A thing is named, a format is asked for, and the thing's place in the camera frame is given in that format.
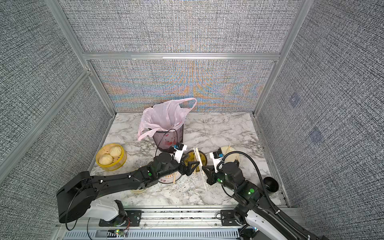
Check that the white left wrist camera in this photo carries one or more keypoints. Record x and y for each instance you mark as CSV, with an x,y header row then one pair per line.
x,y
179,151

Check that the cream small plate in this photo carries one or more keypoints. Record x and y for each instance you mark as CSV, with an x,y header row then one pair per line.
x,y
139,191

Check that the yellow dark patterned small plate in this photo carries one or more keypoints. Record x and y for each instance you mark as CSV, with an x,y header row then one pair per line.
x,y
202,155

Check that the white steamed bun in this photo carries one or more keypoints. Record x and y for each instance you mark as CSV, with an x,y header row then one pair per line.
x,y
116,151
105,159

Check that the aluminium enclosure frame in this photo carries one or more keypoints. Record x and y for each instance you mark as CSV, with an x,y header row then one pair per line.
x,y
296,85

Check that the white steamed bun lower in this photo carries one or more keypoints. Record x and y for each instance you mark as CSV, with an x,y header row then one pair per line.
x,y
105,159

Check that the white plate with orange sunburst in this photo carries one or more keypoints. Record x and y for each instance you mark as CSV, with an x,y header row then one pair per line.
x,y
169,178

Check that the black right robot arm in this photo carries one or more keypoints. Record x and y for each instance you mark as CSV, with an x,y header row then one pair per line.
x,y
254,208

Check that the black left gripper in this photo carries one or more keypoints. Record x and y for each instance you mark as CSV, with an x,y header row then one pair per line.
x,y
188,170

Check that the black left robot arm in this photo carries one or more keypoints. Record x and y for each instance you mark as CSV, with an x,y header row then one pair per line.
x,y
78,197

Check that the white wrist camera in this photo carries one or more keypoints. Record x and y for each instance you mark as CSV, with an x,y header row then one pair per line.
x,y
217,158
179,151

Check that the black mesh trash bin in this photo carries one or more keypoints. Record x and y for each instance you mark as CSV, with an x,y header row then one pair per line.
x,y
165,140

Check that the black round object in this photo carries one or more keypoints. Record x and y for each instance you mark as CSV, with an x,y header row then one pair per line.
x,y
271,185

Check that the yellow bamboo steamer basket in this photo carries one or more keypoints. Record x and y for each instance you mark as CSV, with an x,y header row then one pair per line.
x,y
117,162

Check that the white steamed bun upper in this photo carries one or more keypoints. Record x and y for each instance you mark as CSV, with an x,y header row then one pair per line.
x,y
116,151

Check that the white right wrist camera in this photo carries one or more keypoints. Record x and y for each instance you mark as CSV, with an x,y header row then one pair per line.
x,y
217,158

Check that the pink plastic bin bag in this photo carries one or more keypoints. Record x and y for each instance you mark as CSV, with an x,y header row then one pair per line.
x,y
162,116

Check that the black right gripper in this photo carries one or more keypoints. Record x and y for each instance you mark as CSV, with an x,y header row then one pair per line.
x,y
210,174

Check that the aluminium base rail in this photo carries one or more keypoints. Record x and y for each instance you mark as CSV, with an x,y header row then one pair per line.
x,y
166,223

